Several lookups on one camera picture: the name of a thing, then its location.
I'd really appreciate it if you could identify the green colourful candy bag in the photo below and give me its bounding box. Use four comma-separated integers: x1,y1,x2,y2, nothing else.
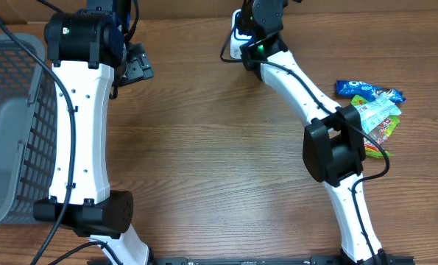
351,96,400,145

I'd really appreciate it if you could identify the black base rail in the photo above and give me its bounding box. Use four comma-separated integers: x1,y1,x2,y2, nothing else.
154,253,415,265

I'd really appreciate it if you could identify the grey plastic mesh basket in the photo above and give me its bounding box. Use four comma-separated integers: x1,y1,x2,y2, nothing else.
0,33,57,225

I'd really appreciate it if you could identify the mint green snack packet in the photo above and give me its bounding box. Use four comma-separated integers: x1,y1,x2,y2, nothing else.
356,93,402,133

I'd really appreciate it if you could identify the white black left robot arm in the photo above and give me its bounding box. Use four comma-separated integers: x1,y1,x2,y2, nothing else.
33,1,153,264

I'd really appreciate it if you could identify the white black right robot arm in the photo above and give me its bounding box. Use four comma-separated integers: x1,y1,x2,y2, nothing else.
233,0,389,264

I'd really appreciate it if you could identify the blue cookie packet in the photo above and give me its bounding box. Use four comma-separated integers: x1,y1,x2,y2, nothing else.
335,80,406,103

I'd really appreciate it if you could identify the white barcode scanner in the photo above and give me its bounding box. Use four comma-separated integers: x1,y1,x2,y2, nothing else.
230,9,252,60

